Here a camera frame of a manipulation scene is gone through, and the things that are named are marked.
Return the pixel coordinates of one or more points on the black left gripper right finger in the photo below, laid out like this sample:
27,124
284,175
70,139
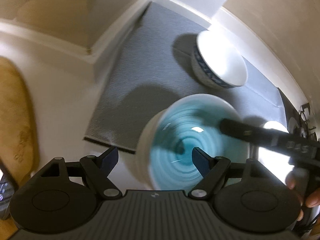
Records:
246,196

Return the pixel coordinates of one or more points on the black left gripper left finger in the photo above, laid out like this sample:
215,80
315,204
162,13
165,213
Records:
64,195

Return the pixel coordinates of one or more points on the blue swirl ceramic bowl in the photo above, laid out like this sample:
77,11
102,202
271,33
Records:
164,150

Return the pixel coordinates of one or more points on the white bowl blue pattern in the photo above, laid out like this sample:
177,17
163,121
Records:
216,61

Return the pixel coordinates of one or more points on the person's right hand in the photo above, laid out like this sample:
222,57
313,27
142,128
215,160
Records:
307,190

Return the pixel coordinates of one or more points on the small white dish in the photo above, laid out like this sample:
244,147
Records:
274,125

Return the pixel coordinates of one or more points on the smartphone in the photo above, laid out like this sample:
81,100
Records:
6,192

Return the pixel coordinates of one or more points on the wooden cutting board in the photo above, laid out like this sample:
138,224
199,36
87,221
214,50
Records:
19,144

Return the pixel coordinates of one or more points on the grey textured mat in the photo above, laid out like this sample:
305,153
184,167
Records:
154,70

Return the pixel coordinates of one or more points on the black wire rack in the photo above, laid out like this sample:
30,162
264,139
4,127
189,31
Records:
298,122

